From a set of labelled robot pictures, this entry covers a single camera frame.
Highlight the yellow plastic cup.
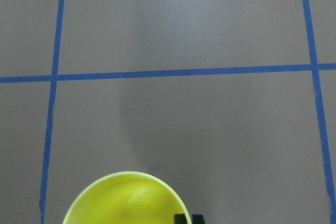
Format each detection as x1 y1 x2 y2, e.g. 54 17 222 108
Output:
63 171 192 223

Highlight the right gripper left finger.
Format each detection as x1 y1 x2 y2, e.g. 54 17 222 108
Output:
174 214 186 224

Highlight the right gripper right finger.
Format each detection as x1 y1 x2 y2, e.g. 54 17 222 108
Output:
192 214 204 224

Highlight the brown table mat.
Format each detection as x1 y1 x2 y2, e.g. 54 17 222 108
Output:
1 0 335 223

